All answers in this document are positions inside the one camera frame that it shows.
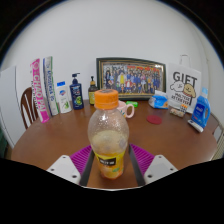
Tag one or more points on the white radiator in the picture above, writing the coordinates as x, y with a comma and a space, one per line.
220, 145

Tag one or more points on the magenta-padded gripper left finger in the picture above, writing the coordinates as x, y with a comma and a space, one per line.
81, 159

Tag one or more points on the brown wooden chair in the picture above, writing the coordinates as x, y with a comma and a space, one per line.
27, 106

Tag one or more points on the framed group photo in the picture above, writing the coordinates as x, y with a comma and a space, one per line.
131, 78

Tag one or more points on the white board panel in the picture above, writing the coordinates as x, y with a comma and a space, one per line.
7, 106

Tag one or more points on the small floral packet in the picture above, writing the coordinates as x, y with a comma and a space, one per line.
176, 112

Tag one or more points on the green soap bar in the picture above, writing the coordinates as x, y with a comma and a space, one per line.
132, 104

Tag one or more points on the pink-white tall box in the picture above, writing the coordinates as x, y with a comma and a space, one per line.
39, 93

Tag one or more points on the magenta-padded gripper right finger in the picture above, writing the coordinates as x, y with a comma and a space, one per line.
144, 159

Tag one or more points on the small puzzle cube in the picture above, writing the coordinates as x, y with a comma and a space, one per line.
183, 108

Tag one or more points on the white remote control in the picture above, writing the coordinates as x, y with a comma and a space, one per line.
195, 126

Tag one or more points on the white blue-capped shampoo bottle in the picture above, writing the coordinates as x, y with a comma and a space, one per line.
64, 100

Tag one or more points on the white paper gift bag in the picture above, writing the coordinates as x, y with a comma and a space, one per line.
184, 86

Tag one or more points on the green-white tall box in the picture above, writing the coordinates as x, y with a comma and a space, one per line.
51, 88

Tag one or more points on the pink mug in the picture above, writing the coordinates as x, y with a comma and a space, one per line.
126, 110

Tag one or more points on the dark blue pump bottle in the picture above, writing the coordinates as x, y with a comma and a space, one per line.
77, 95

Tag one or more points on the brown yellow pump bottle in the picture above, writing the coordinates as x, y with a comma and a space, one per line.
92, 95

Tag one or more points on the round red coaster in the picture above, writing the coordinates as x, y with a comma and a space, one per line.
154, 120

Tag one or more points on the blue detergent bottle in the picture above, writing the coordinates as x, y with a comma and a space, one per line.
201, 111

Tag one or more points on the orange-capped juice bottle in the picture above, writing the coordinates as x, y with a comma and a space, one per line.
108, 140

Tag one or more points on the blue-white tissue pack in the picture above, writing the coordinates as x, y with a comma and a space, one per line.
158, 101

